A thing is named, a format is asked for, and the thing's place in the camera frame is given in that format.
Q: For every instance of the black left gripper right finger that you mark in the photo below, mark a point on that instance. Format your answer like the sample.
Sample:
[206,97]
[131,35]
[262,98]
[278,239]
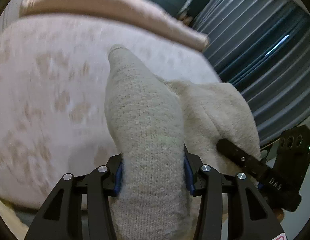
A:
[250,217]

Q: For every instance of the white fluffy rug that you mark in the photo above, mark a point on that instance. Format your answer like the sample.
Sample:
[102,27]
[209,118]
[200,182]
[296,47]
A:
[17,227]

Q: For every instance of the pink floral bed blanket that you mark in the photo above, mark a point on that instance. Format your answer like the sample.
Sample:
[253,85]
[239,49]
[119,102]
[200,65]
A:
[53,74]

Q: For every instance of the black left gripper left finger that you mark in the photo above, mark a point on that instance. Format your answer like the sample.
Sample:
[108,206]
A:
[60,216]

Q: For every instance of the pink folded duvet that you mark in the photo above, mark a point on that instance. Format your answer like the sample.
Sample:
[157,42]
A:
[144,14]

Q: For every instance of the grey striped curtain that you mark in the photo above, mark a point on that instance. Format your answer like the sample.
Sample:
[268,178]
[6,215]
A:
[262,47]

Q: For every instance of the beige knitted sweater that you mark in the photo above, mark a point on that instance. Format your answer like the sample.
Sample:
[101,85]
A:
[152,121]

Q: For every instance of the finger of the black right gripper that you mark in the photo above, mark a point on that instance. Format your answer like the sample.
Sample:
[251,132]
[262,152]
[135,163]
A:
[243,160]

